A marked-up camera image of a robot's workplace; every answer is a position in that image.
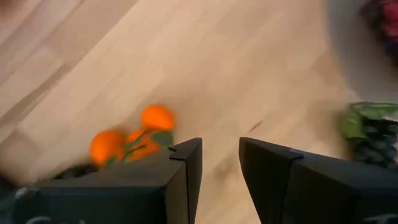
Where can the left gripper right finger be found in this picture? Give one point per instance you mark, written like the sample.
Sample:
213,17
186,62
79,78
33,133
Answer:
311,193

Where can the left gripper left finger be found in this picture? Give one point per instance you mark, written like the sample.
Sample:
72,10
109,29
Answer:
124,193

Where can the black grape bunch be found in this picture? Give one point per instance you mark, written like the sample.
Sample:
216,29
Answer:
373,146

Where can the tangerine cluster with leaves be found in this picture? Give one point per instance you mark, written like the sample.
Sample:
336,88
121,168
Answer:
157,118

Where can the pink dragon fruit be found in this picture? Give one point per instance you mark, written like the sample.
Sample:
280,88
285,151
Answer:
390,18

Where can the round grey placemat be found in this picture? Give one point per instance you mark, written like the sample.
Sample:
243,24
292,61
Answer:
348,62

